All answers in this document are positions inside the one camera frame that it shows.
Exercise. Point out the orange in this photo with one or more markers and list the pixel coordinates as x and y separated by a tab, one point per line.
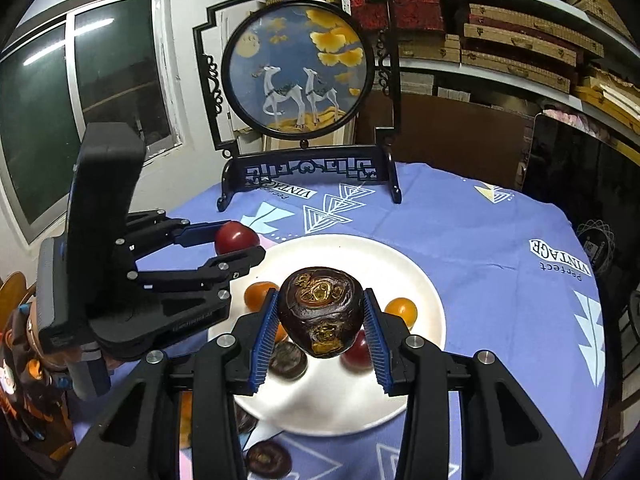
401	310
280	334
185	420
260	294

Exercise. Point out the aluminium frame window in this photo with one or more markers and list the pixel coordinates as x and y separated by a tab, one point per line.
115	60

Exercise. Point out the white round plate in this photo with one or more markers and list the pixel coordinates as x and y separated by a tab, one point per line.
325	255

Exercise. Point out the red tomato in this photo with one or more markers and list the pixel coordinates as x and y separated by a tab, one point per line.
357	352

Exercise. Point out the dark brown gold-patterned fruit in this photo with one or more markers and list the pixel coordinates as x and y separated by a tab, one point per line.
320	312
287	360
267	460

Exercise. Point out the red plum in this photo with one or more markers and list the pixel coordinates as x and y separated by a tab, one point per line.
235	237

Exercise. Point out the round deer art screen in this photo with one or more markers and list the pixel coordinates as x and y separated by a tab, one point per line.
300	70

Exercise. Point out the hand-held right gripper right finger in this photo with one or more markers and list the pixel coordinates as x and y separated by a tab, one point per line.
377	345

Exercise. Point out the brown cardboard sheet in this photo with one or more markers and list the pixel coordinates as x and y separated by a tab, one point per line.
450	135

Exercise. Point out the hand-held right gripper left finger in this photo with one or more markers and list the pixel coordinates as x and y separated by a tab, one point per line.
262	345

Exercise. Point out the shelf of wooden boxes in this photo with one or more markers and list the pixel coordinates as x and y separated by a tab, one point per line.
515	45

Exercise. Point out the white metal shelf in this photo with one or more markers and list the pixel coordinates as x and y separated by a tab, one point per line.
500	80

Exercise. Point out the wooden chair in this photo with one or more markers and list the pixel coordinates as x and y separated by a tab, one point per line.
12	295

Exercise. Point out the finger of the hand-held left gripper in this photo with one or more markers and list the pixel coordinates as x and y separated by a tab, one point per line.
235	262
197	232

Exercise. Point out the blue printed tablecloth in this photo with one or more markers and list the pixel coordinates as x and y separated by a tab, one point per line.
475	270

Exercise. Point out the dark red lacquer box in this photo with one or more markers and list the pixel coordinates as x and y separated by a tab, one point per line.
415	10

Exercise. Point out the pink cloth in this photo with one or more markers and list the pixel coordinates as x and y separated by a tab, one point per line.
575	121

